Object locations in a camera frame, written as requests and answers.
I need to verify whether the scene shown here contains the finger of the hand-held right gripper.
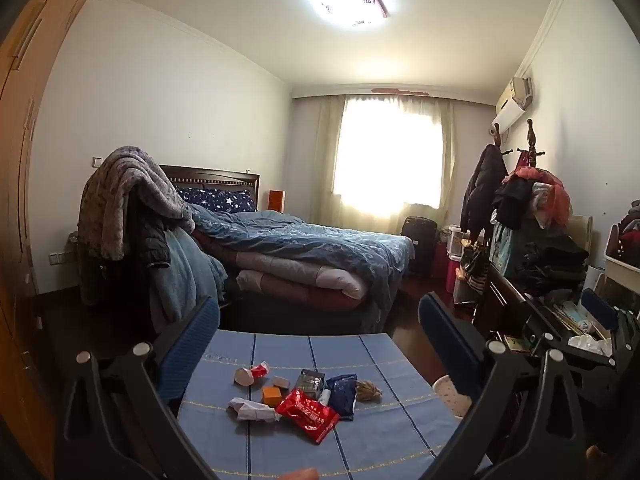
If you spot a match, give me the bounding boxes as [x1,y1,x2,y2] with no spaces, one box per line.
[580,287,640,376]
[522,296,618,368]

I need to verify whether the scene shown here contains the wooden coat rack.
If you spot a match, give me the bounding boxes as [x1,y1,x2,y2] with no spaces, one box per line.
[489,119,547,261]

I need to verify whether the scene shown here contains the teal printed bag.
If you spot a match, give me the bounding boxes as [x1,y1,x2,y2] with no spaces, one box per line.
[490,220,526,281]

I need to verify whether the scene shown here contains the white air conditioner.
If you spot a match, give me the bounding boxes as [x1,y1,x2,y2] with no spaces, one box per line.
[491,76,535,133]

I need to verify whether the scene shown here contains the striped handbag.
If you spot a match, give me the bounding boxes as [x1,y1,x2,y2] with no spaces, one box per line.
[457,242,491,306]

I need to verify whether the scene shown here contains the white crumpled paper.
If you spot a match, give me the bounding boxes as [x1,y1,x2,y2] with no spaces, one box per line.
[569,334,613,358]

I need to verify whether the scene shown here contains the red snack bag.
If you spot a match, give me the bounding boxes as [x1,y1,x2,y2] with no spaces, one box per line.
[275,389,341,445]

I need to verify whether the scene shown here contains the pile of hanging clothes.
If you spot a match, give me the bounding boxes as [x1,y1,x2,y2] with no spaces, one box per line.
[494,165,573,232]

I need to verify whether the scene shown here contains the white laundry basket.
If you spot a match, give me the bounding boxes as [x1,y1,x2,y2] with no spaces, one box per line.
[602,222,640,282]

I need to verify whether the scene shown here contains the bed with dark wooden headboard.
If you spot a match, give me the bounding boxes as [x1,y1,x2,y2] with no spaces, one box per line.
[159,164,416,336]

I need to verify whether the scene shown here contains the white storage box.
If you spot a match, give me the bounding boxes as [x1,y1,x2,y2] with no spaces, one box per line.
[447,225,477,261]

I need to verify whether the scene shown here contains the brown fibre clump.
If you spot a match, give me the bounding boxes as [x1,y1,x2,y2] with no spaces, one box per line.
[355,380,385,403]

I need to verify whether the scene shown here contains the blue striped tablecloth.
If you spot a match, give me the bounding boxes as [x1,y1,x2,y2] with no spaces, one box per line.
[170,331,493,480]

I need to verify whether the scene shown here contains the white bowl red flowers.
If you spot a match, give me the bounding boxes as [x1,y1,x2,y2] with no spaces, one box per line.
[432,376,473,418]

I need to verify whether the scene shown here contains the black jacket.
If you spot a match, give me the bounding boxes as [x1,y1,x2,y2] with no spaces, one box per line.
[125,200,173,272]

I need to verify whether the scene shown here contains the black suitcase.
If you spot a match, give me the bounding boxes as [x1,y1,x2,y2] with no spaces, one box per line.
[400,216,440,277]

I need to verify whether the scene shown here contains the sheer cream curtain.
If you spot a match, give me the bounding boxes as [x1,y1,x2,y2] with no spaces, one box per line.
[295,94,458,226]

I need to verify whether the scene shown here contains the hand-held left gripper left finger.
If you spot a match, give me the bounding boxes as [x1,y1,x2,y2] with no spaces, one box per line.
[55,296,221,480]

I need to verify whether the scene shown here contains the red and white paper cup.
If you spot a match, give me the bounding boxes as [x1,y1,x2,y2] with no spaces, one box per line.
[234,361,271,387]

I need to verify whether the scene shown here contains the dark snack packet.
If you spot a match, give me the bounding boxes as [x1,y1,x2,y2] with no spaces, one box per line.
[292,369,327,403]

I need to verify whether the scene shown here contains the blue duvet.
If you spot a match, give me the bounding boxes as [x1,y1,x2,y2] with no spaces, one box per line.
[190,204,416,311]

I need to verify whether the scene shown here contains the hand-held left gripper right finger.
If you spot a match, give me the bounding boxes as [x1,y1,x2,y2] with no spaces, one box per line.
[418,292,621,480]

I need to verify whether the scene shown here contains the blue star print pillow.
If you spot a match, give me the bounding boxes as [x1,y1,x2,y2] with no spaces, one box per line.
[172,186,257,213]

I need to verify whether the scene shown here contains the orange wooden wardrobe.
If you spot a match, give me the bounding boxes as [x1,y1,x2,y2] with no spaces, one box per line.
[0,0,118,441]

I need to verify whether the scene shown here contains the grey fleece blanket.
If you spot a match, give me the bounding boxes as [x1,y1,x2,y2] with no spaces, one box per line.
[79,146,196,261]

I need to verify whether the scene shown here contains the stack of folded dark clothes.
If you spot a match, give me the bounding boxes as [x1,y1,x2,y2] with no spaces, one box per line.
[520,239,591,297]

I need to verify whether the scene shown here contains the crumpled white tissue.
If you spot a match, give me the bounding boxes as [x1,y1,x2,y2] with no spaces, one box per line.
[228,396,283,423]

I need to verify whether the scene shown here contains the blue snack bag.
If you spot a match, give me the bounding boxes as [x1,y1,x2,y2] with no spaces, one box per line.
[327,374,358,422]

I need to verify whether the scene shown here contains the blue fleece robe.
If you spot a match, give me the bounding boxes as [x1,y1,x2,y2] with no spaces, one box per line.
[147,230,228,333]

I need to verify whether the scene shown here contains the black hanging coat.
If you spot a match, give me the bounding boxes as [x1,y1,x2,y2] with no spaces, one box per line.
[460,144,508,233]

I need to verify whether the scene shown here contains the dark wooden dresser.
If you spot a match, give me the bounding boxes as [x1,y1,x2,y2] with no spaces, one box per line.
[472,260,551,356]

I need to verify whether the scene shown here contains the folded pink and white quilt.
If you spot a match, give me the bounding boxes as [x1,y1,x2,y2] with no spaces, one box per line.
[192,230,373,312]

